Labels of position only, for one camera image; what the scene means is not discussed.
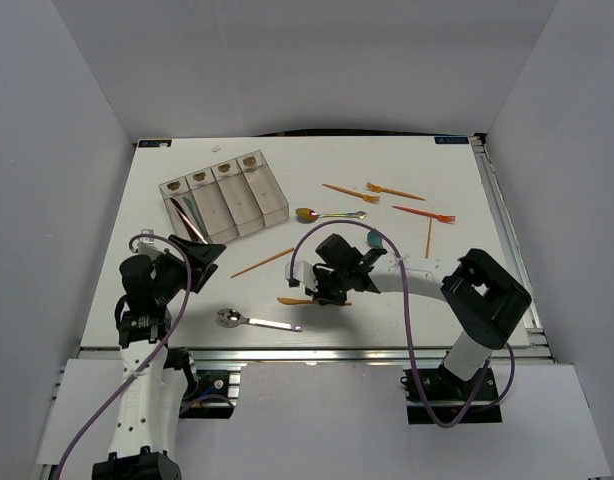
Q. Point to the silver metal spoon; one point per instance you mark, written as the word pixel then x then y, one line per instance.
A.
pixel 231 318

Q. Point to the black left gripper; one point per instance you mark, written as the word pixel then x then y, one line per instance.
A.
pixel 202 254

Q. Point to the teal plastic knife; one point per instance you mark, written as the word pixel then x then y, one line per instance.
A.
pixel 193 211

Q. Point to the clear four-compartment organizer tray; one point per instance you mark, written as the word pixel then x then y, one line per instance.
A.
pixel 234 198

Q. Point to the dark iridescent metal knife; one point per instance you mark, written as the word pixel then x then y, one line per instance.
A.
pixel 193 232

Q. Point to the orange plastic chopstick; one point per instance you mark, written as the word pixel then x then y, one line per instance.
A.
pixel 429 238
pixel 263 262

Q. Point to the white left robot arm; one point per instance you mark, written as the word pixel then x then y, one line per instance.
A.
pixel 156 378

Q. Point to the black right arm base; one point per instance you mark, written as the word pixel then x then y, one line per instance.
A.
pixel 447 398

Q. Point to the orange plastic fork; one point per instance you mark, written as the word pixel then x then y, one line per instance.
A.
pixel 371 199
pixel 446 219
pixel 379 189

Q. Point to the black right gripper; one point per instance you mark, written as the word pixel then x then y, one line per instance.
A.
pixel 321 293

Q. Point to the teal plastic spoon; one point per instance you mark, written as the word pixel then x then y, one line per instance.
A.
pixel 374 239

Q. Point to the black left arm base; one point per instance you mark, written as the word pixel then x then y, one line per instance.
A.
pixel 217 392

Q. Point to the iridescent ornate metal spoon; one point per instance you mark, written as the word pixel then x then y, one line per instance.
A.
pixel 308 216

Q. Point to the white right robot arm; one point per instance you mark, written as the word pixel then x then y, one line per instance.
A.
pixel 486 300

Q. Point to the blue label sticker right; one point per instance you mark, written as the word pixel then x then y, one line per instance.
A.
pixel 451 140

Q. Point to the orange plastic knife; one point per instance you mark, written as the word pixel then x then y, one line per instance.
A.
pixel 295 302

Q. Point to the blue label sticker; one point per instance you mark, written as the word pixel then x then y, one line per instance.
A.
pixel 451 140
pixel 154 143

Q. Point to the blue label sticker left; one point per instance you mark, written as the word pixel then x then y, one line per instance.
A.
pixel 154 143

